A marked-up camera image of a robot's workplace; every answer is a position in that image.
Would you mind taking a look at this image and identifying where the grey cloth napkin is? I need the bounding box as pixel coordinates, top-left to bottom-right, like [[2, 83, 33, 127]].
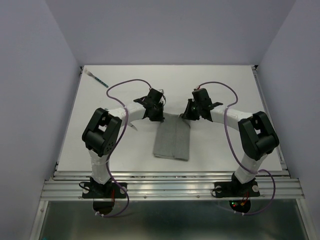
[[152, 113, 191, 161]]

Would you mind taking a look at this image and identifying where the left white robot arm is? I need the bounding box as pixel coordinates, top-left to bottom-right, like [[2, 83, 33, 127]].
[[82, 88, 165, 197]]

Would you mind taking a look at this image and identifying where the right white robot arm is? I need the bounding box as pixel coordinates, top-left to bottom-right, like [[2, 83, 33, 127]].
[[182, 88, 280, 195]]

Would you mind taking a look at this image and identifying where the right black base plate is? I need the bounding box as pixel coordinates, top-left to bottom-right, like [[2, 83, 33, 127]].
[[211, 181, 260, 198]]

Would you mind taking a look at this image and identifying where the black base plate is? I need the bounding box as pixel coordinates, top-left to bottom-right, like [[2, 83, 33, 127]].
[[78, 181, 126, 199], [211, 181, 260, 198]]

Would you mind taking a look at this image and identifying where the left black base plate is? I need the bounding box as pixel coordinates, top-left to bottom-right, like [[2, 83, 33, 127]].
[[78, 181, 126, 199]]

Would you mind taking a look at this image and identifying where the aluminium rail frame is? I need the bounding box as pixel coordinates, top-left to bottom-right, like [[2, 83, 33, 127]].
[[31, 65, 309, 240]]

